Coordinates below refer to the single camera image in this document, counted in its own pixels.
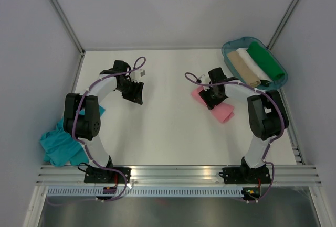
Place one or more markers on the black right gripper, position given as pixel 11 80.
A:
pixel 210 103

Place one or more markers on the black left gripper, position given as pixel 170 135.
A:
pixel 136 96

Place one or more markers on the pink t shirt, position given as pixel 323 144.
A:
pixel 223 112

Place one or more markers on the teal t shirt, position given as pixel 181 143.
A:
pixel 61 149

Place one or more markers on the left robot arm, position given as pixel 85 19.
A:
pixel 82 119

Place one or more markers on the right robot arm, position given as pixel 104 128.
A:
pixel 267 120

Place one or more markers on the rolled beige t shirt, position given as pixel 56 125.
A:
pixel 246 74

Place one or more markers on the blue plastic bin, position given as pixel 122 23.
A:
pixel 244 42

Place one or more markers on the rolled white t shirt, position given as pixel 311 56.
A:
pixel 252 65

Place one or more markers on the rolled green t shirt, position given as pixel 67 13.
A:
pixel 265 61

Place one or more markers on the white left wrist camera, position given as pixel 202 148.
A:
pixel 136 75

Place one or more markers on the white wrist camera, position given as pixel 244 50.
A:
pixel 204 81
pixel 136 75

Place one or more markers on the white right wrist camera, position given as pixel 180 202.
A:
pixel 204 81

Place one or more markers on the left aluminium frame post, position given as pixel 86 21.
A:
pixel 67 26

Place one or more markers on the aluminium frame post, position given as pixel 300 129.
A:
pixel 283 22
pixel 67 26

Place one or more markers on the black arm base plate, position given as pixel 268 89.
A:
pixel 95 175

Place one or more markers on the aluminium mounting rail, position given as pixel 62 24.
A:
pixel 197 176

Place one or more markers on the white slotted cable duct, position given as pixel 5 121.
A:
pixel 146 191

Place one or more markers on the right aluminium frame post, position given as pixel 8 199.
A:
pixel 283 22

